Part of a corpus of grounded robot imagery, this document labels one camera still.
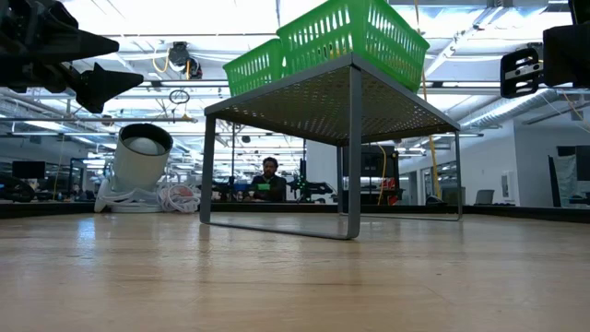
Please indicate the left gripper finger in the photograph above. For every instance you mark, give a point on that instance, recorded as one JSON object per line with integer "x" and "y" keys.
{"x": 78, "y": 46}
{"x": 106, "y": 85}

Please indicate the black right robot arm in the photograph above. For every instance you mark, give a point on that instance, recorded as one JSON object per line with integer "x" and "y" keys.
{"x": 581, "y": 10}

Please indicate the black background robot arm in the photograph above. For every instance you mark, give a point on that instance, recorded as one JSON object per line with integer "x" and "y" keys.
{"x": 230, "y": 191}
{"x": 313, "y": 188}

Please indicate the black monitor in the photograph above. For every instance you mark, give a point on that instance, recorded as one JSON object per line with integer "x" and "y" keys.
{"x": 28, "y": 169}

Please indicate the green plastic mesh basket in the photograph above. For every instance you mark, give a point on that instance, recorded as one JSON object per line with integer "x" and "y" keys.
{"x": 332, "y": 27}
{"x": 253, "y": 69}

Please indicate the seated person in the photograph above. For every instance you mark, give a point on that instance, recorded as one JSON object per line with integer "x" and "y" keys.
{"x": 267, "y": 184}

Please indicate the grey perforated metal shelf riser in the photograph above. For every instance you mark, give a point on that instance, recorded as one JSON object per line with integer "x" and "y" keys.
{"x": 322, "y": 106}

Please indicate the black overhead camera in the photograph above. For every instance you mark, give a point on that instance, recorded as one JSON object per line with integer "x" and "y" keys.
{"x": 179, "y": 53}

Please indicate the black aluminium extrusion frame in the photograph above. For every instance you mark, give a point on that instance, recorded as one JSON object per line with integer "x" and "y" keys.
{"x": 69, "y": 208}

